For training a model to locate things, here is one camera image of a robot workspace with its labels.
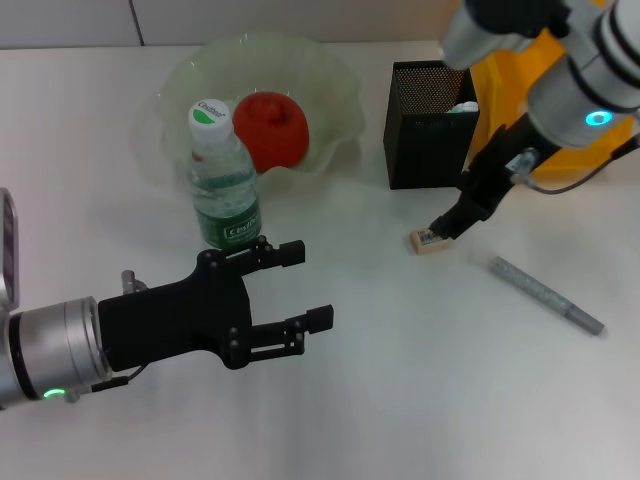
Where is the yellow plastic bin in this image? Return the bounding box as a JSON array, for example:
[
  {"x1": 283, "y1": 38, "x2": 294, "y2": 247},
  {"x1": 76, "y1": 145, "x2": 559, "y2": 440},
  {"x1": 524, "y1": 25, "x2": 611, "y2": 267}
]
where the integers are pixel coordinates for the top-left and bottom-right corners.
[{"x1": 469, "y1": 27, "x2": 640, "y2": 182}]

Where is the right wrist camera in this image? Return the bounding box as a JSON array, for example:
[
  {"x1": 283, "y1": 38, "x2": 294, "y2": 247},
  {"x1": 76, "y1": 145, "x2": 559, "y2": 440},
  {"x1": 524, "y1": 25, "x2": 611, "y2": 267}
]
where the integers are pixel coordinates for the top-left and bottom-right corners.
[{"x1": 442, "y1": 0, "x2": 570, "y2": 70}]

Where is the beige eraser with barcode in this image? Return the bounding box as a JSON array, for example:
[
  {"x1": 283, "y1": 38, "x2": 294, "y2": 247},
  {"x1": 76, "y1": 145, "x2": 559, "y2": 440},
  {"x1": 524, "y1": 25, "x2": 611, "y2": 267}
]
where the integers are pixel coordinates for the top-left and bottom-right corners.
[{"x1": 408, "y1": 227, "x2": 454, "y2": 257}]

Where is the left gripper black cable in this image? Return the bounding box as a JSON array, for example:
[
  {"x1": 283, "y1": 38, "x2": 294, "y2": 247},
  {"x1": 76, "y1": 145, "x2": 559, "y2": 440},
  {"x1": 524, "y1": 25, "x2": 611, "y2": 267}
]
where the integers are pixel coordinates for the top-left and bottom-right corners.
[{"x1": 64, "y1": 363, "x2": 151, "y2": 397}]

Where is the red apple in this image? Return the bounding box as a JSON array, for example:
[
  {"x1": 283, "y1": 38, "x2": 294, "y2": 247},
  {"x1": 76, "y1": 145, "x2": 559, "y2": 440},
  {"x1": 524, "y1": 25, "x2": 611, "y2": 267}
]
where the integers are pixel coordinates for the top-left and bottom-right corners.
[{"x1": 232, "y1": 91, "x2": 311, "y2": 174}]

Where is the clear green-label water bottle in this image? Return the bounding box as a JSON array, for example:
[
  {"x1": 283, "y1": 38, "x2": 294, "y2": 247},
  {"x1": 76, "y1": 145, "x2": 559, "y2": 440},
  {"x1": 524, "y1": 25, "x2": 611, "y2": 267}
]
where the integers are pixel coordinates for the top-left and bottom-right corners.
[{"x1": 186, "y1": 98, "x2": 266, "y2": 252}]

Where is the grey glitter pen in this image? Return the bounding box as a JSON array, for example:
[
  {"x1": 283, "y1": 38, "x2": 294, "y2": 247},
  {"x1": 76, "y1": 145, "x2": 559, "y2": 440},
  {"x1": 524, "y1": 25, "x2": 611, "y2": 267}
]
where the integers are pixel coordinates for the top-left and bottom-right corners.
[{"x1": 487, "y1": 254, "x2": 606, "y2": 338}]

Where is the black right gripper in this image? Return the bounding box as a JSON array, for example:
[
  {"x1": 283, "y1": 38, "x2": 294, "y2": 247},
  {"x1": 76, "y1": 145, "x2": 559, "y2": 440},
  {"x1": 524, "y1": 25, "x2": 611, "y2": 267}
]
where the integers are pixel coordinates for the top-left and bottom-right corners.
[{"x1": 430, "y1": 110, "x2": 557, "y2": 244}]

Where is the black mesh pen holder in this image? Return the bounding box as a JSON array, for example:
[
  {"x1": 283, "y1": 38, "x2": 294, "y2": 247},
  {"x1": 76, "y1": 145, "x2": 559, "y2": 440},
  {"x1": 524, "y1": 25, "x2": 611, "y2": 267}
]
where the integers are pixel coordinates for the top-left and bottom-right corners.
[{"x1": 382, "y1": 59, "x2": 482, "y2": 192}]

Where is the right gripper cable with plugs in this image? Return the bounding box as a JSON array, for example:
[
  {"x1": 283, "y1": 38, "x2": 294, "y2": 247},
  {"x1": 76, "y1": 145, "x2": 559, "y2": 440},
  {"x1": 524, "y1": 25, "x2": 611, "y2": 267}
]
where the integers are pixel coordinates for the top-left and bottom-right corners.
[{"x1": 508, "y1": 130, "x2": 640, "y2": 195}]

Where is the green glass fruit plate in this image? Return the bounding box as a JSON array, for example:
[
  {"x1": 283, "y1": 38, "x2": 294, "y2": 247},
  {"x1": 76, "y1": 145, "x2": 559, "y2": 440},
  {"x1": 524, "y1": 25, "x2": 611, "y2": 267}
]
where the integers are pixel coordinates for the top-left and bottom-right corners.
[{"x1": 152, "y1": 32, "x2": 368, "y2": 187}]

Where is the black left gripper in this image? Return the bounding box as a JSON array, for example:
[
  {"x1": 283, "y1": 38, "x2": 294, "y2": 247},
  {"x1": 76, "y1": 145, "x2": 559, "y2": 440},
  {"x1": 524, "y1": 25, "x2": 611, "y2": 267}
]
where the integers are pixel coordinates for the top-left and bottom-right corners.
[{"x1": 97, "y1": 235, "x2": 336, "y2": 372}]

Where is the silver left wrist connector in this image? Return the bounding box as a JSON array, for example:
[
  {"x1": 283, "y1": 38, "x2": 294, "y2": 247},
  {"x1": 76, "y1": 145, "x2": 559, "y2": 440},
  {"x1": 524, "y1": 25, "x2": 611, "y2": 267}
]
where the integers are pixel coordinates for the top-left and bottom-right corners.
[{"x1": 121, "y1": 269, "x2": 150, "y2": 297}]

